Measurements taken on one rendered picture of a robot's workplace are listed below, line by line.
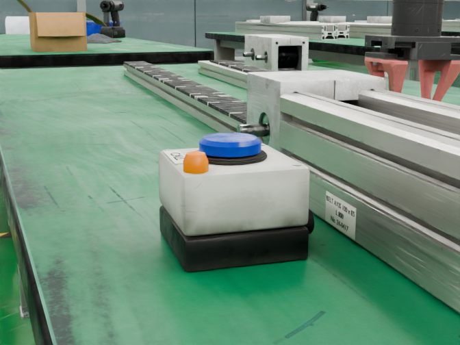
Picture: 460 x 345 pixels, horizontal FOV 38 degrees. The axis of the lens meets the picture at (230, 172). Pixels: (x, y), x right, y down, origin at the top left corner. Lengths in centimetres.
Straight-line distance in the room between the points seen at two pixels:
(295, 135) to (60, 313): 26
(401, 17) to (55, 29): 204
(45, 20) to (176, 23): 937
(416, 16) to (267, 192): 44
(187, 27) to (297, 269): 1172
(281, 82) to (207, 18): 1166
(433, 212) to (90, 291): 19
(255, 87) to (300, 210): 23
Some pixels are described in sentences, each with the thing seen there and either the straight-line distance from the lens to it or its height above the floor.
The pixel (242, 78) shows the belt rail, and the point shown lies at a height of 80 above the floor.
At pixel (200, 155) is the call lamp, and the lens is 39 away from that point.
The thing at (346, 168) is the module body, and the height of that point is 83.
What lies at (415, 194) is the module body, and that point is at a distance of 38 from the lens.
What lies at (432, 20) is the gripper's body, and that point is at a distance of 81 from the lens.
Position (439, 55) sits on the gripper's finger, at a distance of 81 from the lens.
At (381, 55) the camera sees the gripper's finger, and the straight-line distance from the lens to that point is 80.
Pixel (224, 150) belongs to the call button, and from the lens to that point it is 41.
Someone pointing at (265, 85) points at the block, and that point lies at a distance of 60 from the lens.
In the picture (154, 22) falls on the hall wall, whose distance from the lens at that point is 1193.
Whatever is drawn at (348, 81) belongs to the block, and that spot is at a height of 87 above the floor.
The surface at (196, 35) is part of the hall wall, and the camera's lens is 1215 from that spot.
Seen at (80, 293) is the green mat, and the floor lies 78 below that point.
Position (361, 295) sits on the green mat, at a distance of 38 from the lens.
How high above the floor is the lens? 93
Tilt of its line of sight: 13 degrees down
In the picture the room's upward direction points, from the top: straight up
